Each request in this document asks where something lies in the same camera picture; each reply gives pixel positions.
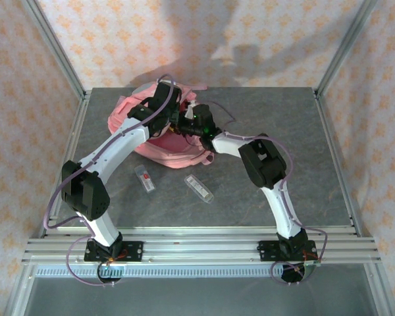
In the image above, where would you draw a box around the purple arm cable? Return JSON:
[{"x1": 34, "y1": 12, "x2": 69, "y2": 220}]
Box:
[
  {"x1": 44, "y1": 74, "x2": 182, "y2": 287},
  {"x1": 205, "y1": 100, "x2": 329, "y2": 286}
]

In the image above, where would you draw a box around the clear pen box red label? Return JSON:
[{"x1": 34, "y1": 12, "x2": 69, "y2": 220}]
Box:
[{"x1": 134, "y1": 165, "x2": 158, "y2": 194}]

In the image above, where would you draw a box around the aluminium table side rail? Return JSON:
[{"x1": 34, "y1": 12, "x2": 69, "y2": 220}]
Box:
[
  {"x1": 314, "y1": 92, "x2": 363, "y2": 236},
  {"x1": 39, "y1": 95, "x2": 90, "y2": 238}
]

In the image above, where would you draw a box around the clear pen box white label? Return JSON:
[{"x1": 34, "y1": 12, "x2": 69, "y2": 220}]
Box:
[{"x1": 183, "y1": 174, "x2": 215, "y2": 204}]

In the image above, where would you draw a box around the pink school backpack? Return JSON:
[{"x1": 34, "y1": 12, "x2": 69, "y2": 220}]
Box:
[{"x1": 107, "y1": 82, "x2": 215, "y2": 171}]

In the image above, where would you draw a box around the aluminium mounting rail beam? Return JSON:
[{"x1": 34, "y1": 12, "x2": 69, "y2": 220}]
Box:
[{"x1": 22, "y1": 226, "x2": 382, "y2": 264}]

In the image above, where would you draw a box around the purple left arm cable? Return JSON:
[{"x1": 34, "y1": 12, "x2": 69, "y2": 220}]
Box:
[{"x1": 44, "y1": 74, "x2": 182, "y2": 287}]

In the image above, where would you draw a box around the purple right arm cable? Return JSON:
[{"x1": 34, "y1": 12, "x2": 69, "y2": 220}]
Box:
[{"x1": 205, "y1": 100, "x2": 329, "y2": 286}]

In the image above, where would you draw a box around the slotted grey cable duct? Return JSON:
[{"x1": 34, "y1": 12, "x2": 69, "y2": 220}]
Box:
[{"x1": 36, "y1": 266, "x2": 284, "y2": 278}]

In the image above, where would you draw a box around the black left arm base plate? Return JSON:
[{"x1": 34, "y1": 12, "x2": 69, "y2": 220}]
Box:
[{"x1": 84, "y1": 241, "x2": 144, "y2": 263}]

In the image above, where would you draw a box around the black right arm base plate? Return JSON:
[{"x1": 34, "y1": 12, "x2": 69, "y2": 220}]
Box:
[{"x1": 258, "y1": 240, "x2": 318, "y2": 263}]

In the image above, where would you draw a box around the aluminium frame post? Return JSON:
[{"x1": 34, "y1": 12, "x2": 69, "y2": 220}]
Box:
[
  {"x1": 315, "y1": 0, "x2": 379, "y2": 98},
  {"x1": 21, "y1": 0, "x2": 86, "y2": 99}
]

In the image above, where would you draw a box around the aluminium frame leg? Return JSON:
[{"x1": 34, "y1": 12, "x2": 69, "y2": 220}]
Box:
[
  {"x1": 5, "y1": 263, "x2": 37, "y2": 316},
  {"x1": 365, "y1": 263, "x2": 395, "y2": 316}
]

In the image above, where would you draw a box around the black round cable port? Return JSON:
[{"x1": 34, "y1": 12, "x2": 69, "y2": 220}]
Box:
[
  {"x1": 97, "y1": 263, "x2": 123, "y2": 284},
  {"x1": 280, "y1": 263, "x2": 317, "y2": 284}
]

